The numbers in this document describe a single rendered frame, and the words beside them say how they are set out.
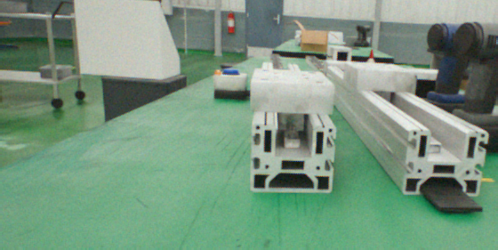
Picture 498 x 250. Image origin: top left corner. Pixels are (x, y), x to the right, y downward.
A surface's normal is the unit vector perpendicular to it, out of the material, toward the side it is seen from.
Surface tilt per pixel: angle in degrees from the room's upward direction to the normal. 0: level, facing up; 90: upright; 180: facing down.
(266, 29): 90
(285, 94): 90
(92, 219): 0
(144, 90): 90
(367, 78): 90
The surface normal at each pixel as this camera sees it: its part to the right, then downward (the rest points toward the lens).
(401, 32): 0.00, 0.25
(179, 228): 0.07, -0.96
